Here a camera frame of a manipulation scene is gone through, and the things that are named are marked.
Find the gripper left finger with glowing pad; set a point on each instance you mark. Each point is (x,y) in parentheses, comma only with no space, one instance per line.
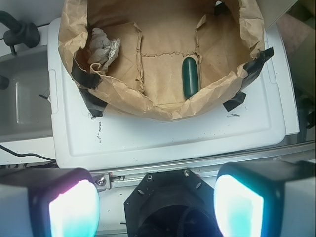
(48,202)

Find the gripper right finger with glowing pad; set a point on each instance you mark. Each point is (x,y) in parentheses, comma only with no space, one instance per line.
(266,199)

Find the white paper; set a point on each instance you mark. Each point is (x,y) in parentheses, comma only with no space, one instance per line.
(103,50)

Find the white plastic bin lid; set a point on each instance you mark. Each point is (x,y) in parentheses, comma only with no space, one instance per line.
(266,116)

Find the grey plastic tray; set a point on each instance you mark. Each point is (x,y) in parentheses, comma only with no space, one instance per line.
(25,112)

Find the black tape strip lower right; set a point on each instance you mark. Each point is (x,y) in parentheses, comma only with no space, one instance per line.
(237,100)

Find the black tape strip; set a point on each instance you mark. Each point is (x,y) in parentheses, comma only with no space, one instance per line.
(237,100)
(84,78)
(254,67)
(95,105)

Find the black tape strip lower left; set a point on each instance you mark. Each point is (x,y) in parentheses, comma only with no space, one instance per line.
(95,105)

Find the black tape strip upper right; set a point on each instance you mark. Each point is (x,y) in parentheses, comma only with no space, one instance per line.
(254,67)

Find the black tape strip inner left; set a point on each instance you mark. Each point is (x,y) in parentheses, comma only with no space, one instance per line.
(84,78)

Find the dark green oblong object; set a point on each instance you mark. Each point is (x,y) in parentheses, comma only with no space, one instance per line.
(190,77)

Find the brown paper bag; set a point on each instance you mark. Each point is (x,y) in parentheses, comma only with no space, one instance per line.
(156,36)

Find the aluminium extrusion rail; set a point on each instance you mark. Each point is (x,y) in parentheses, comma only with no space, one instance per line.
(205,167)

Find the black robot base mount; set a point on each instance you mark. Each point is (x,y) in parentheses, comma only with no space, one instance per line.
(171,204)

